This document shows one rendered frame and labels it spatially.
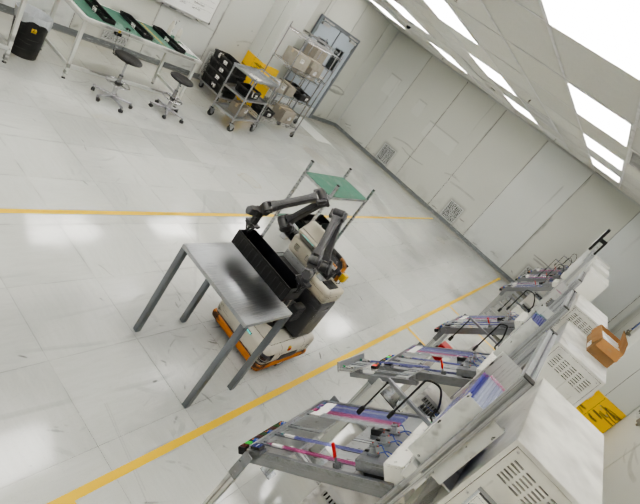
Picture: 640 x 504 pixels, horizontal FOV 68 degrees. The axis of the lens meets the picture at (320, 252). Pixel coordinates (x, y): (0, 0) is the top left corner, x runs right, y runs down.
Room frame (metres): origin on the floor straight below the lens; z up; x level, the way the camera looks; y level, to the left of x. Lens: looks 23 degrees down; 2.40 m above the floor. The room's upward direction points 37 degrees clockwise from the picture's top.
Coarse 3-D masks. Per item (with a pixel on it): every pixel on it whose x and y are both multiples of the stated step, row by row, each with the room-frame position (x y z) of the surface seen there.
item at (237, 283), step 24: (216, 264) 2.58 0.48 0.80; (240, 264) 2.77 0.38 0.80; (216, 288) 2.38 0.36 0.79; (240, 288) 2.53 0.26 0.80; (264, 288) 2.71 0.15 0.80; (144, 312) 2.54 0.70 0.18; (240, 312) 2.32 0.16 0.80; (264, 312) 2.48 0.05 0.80; (288, 312) 2.65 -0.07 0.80; (240, 336) 2.28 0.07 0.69; (216, 360) 2.27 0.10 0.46
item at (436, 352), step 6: (414, 348) 3.46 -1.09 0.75; (420, 348) 3.47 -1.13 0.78; (426, 348) 3.48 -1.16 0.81; (432, 348) 3.49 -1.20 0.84; (438, 348) 3.50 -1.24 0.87; (420, 354) 3.33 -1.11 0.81; (426, 354) 3.31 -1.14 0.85; (432, 354) 3.31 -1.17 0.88; (438, 354) 3.32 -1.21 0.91; (444, 354) 3.33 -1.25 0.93; (450, 354) 3.34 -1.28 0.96; (456, 354) 3.34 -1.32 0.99; (462, 354) 3.35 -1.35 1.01; (468, 354) 3.36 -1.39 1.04
